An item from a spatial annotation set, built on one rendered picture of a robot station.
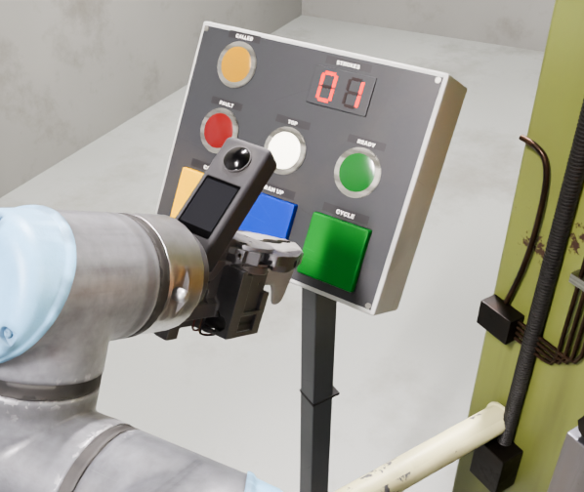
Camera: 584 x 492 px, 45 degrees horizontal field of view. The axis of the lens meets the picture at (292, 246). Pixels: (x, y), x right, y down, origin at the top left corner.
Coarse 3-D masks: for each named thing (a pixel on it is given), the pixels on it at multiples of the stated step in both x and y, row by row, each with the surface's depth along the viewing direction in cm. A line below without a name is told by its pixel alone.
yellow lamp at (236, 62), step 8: (232, 48) 88; (240, 48) 87; (224, 56) 88; (232, 56) 88; (240, 56) 87; (248, 56) 87; (224, 64) 88; (232, 64) 88; (240, 64) 87; (248, 64) 87; (224, 72) 88; (232, 72) 88; (240, 72) 87; (232, 80) 88; (240, 80) 87
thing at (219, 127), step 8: (208, 120) 90; (216, 120) 89; (224, 120) 88; (208, 128) 90; (216, 128) 89; (224, 128) 88; (232, 128) 88; (208, 136) 90; (216, 136) 89; (224, 136) 88; (216, 144) 89
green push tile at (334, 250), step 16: (320, 224) 82; (336, 224) 81; (352, 224) 80; (320, 240) 82; (336, 240) 81; (352, 240) 80; (368, 240) 79; (304, 256) 83; (320, 256) 82; (336, 256) 81; (352, 256) 80; (304, 272) 83; (320, 272) 82; (336, 272) 81; (352, 272) 80; (352, 288) 80
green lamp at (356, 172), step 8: (344, 160) 81; (352, 160) 80; (360, 160) 80; (368, 160) 79; (344, 168) 81; (352, 168) 80; (360, 168) 80; (368, 168) 79; (344, 176) 81; (352, 176) 80; (360, 176) 80; (368, 176) 79; (344, 184) 81; (352, 184) 80; (360, 184) 80; (368, 184) 79
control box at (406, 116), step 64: (192, 64) 91; (256, 64) 86; (320, 64) 82; (384, 64) 79; (192, 128) 91; (256, 128) 87; (320, 128) 82; (384, 128) 79; (448, 128) 81; (320, 192) 82; (384, 192) 79; (384, 256) 79
